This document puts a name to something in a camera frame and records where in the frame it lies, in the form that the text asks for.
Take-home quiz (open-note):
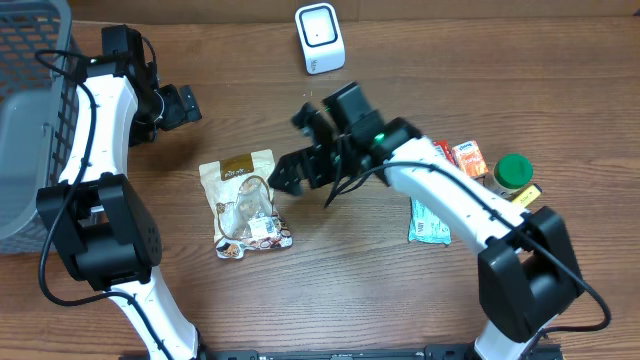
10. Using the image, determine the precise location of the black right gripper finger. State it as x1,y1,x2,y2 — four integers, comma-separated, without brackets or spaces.
268,147,311,196
291,102,325,138

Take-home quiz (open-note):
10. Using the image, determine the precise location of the brown snack pouch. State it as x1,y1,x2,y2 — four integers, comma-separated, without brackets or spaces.
199,149,293,260

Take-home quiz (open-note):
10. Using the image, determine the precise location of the red snack stick packet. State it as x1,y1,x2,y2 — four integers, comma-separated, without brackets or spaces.
433,140,456,165

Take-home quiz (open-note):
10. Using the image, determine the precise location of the teal Kleenex tissue pack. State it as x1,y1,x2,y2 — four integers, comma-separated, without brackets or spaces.
408,198,451,246

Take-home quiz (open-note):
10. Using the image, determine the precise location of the orange Kleenex tissue box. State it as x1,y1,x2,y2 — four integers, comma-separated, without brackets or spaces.
451,140,489,179

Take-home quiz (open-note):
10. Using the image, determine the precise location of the green lid jar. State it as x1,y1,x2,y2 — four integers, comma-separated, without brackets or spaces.
483,153,534,198

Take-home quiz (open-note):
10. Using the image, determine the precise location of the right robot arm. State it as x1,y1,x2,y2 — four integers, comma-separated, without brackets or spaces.
268,82,584,359

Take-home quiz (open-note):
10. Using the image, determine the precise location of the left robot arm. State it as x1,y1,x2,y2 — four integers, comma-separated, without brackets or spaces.
36,25,207,359

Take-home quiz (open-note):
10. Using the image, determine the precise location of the white barcode scanner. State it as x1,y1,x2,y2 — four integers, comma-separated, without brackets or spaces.
294,2,346,75

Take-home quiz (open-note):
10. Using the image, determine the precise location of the grey plastic mesh basket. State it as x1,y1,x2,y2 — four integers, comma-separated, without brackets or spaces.
1,1,79,254

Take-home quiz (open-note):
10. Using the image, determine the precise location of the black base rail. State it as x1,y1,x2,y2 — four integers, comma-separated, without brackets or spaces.
209,343,564,360

